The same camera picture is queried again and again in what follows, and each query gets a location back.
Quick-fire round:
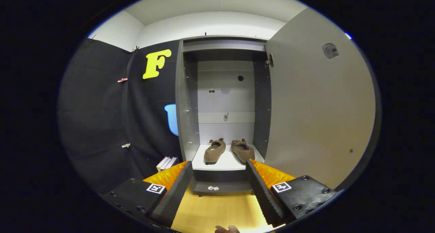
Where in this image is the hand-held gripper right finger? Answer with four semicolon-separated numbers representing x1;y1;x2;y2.
245;159;340;228

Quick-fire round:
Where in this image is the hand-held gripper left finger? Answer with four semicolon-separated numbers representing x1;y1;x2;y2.
102;161;193;228

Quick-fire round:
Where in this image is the brown fuzzy shoe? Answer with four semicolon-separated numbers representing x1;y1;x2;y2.
204;137;226;165
231;138;255;164

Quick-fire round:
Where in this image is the grey shoe cabinet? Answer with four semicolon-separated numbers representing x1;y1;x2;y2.
175;35;272;197

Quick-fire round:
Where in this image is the yellow spine book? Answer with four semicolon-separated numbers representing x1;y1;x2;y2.
156;156;170;171

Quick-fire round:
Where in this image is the black backdrop cloth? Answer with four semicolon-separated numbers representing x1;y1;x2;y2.
58;38;184;194

